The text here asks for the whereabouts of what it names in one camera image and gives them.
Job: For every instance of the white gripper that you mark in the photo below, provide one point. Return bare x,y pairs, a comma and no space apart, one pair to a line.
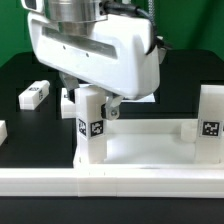
114,56

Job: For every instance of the white desk tabletop tray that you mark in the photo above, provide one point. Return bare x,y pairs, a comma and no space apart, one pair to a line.
148,142

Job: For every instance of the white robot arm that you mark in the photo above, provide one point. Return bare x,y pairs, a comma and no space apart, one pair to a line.
77,17

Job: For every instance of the white block at left edge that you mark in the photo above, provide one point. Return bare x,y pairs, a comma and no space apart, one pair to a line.
3,131

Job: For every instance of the white marker base plate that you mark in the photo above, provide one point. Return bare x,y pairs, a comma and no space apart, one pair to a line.
142,99

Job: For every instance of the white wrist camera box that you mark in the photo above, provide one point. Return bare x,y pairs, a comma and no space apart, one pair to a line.
163,47

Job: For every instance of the white L-shaped fence wall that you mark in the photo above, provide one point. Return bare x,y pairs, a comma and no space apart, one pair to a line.
199,180

